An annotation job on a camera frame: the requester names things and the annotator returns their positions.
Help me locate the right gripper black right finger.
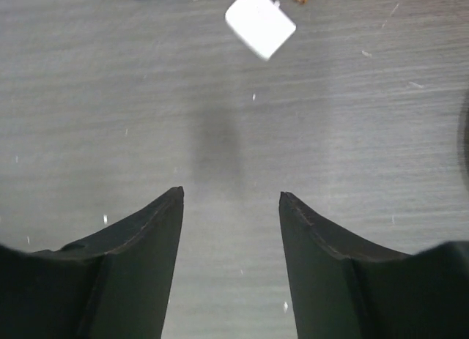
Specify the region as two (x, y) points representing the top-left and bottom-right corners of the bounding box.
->
(279, 192), (468, 338)

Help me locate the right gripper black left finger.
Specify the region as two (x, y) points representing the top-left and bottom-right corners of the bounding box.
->
(1, 187), (184, 338)

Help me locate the white battery cover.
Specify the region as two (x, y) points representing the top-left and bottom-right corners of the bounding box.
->
(225, 0), (296, 61)

